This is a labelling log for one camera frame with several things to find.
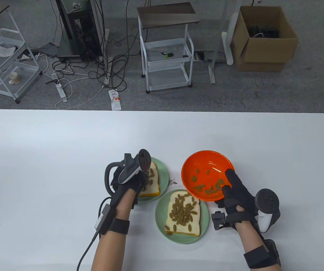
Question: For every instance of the person's left hand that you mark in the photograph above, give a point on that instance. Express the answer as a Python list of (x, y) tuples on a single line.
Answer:
[(138, 183)]

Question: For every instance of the person's right hand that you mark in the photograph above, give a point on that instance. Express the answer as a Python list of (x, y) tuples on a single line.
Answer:
[(238, 194)]

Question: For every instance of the black white hand controller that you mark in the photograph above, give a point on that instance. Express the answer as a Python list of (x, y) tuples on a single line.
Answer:
[(133, 168), (266, 201)]

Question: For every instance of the white toast slice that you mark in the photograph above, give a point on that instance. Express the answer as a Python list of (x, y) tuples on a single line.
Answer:
[(153, 189), (184, 227)]

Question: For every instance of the green round plate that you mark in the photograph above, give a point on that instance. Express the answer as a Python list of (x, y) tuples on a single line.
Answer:
[(164, 176), (160, 223)]

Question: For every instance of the orange plastic bowl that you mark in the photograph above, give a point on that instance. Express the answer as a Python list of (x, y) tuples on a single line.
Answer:
[(204, 161)]

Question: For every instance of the person's right forearm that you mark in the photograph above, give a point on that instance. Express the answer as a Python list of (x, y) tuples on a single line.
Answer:
[(249, 237)]

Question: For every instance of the person's left forearm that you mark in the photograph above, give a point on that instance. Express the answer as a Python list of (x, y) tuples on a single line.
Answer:
[(115, 234)]

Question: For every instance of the small crumpled wrapper scrap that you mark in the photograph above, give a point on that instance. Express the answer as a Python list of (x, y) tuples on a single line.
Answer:
[(174, 182)]

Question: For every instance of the white paper slip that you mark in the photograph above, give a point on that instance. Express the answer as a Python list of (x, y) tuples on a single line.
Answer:
[(114, 101)]

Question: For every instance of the white power strip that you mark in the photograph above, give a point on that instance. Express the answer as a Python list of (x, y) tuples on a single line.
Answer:
[(61, 91)]

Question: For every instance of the small black green gadget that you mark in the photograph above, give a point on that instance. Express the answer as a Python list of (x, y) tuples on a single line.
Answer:
[(167, 54)]

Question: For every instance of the brown cardboard box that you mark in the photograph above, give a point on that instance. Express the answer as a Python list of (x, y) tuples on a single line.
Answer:
[(263, 53)]

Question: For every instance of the white desk leg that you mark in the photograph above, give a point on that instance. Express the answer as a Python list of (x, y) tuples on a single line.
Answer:
[(227, 48)]

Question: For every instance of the white cart with dark top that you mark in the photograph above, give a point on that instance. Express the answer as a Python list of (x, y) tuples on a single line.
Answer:
[(26, 74), (167, 14)]

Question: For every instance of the black computer tower stand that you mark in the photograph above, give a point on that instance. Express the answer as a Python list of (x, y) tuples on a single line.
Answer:
[(82, 34)]

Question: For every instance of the grey flat device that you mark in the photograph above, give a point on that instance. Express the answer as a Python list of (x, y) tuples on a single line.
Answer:
[(49, 48)]

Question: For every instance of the small beige cup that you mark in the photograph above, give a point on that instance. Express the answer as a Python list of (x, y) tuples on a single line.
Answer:
[(14, 77)]

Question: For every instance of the bundle of black gear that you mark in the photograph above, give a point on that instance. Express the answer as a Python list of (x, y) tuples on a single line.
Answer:
[(266, 31)]

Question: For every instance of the crumpled white paper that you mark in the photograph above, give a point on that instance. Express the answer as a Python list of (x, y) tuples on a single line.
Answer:
[(0, 50)]

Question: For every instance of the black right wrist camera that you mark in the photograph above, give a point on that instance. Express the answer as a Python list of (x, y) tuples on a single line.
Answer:
[(218, 220)]

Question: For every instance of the grey metal floor rail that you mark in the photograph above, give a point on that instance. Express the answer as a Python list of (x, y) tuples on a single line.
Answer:
[(211, 70)]

